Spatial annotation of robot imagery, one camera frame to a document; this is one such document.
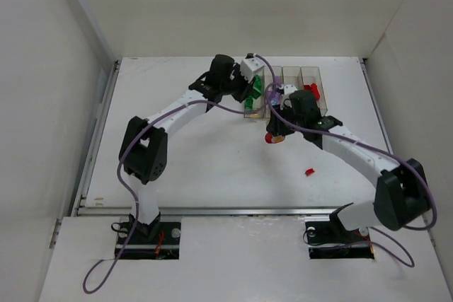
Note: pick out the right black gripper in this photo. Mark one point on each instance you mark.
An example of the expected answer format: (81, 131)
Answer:
(277, 127)

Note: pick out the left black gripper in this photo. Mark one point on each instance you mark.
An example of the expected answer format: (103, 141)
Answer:
(245, 90)

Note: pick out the purple rounded lego brick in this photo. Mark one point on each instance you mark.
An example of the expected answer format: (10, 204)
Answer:
(274, 98)

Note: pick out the green lego brick cluster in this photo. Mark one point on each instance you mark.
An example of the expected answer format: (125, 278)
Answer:
(257, 88)

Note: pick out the green lego plate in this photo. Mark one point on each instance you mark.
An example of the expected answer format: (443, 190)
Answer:
(249, 104)

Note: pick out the red flower lego piece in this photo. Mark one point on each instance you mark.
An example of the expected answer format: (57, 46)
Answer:
(271, 139)

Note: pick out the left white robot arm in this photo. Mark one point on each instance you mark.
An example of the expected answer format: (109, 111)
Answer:
(144, 148)

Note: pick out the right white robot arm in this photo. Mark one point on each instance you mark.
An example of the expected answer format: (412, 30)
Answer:
(401, 191)

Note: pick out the clear container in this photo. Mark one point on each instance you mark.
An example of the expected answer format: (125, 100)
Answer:
(311, 77)
(259, 112)
(292, 75)
(267, 79)

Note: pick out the small red lego piece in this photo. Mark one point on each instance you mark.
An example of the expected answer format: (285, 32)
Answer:
(309, 172)

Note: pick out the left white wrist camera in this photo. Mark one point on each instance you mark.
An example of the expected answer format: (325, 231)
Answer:
(250, 66)

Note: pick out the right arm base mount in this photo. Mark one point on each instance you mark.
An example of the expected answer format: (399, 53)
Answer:
(328, 239)

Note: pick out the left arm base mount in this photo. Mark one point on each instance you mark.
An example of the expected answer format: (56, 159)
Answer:
(158, 241)

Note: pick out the aluminium rail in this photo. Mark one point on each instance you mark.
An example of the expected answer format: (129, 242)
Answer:
(205, 211)

